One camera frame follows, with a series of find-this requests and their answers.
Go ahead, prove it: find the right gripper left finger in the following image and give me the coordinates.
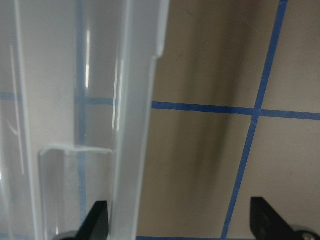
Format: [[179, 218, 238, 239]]
[[74, 200, 109, 240]]

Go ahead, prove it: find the clear plastic box lid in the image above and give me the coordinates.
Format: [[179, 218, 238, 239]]
[[0, 0, 170, 240]]

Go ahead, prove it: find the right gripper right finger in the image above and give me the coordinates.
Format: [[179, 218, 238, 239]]
[[250, 197, 298, 240]]

